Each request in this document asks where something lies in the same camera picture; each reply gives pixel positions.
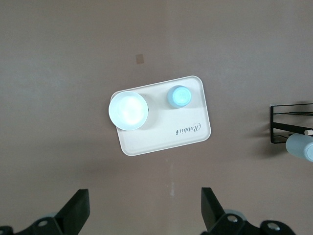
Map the cream rectangular plastic tray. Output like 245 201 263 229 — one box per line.
110 75 212 157

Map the light blue plastic cup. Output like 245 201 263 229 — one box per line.
166 85 193 109

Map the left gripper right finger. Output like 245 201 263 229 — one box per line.
201 187 260 235

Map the black wire cup rack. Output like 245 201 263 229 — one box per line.
269 102 313 145

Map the grey plastic cup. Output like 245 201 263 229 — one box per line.
285 133 313 164

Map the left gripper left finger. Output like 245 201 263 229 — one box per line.
31 188 90 235

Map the white round bowl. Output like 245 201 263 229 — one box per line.
108 91 150 131

